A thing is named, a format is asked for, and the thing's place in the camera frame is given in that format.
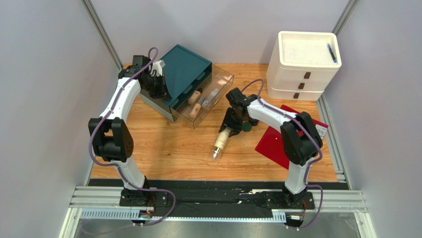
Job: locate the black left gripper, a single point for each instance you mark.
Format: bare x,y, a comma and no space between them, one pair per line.
163,94

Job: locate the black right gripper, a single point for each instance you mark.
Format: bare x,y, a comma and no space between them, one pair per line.
234,120

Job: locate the cream white pump bottle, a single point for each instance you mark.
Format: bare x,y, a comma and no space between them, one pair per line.
220,143

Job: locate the clear glass foundation bottle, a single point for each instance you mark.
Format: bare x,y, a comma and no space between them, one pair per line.
209,98

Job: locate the beige foundation bottle black cap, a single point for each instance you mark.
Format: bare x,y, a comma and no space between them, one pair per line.
195,96

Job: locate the beige tube grey cap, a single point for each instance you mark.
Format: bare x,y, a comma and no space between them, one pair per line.
196,108

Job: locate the clear drawer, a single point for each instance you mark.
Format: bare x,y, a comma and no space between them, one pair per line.
204,93

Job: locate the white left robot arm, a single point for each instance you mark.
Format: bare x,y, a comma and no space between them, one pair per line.
111,143

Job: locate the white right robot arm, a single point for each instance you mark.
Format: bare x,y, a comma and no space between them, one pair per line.
301,141

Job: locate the green round compact lower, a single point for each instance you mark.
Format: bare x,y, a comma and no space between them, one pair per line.
247,126

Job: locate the black round jar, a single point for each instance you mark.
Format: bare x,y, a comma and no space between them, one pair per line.
254,122

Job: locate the teal drawer organizer box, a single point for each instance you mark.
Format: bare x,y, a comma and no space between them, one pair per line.
184,71

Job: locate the white three-drawer cabinet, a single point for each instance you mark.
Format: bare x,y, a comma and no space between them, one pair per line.
301,67

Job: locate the blue pen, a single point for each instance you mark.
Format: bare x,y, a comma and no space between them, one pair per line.
332,53

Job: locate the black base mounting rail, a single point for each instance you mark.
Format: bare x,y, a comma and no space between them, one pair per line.
215,199

